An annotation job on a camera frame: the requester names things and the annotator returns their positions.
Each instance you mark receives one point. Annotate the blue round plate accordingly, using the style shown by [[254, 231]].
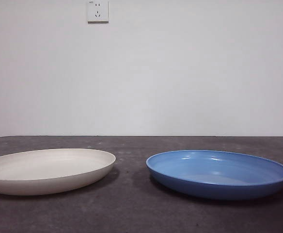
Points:
[[216, 190]]

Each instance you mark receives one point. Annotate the white round plate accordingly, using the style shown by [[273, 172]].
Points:
[[47, 170]]

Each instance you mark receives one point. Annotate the white wall socket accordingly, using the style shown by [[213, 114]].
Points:
[[98, 17]]

